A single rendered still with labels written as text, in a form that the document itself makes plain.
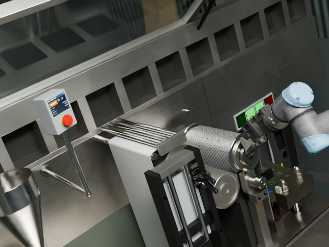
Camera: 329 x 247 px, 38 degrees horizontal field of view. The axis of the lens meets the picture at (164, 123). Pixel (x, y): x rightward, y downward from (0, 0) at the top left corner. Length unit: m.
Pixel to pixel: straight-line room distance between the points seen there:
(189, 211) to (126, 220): 0.47
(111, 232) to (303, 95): 0.86
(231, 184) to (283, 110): 0.39
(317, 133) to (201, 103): 0.70
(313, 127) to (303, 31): 1.08
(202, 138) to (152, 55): 0.35
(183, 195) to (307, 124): 0.39
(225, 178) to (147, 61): 0.50
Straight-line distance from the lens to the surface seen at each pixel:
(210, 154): 1.68
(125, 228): 1.81
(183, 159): 1.29
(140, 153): 1.42
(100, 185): 1.70
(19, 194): 1.26
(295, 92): 1.31
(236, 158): 1.60
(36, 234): 1.35
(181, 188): 1.34
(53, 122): 1.22
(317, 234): 1.80
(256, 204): 1.66
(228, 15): 1.99
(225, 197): 1.62
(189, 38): 1.86
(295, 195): 1.83
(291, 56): 2.28
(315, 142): 1.31
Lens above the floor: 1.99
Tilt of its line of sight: 21 degrees down
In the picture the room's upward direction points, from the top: 17 degrees counter-clockwise
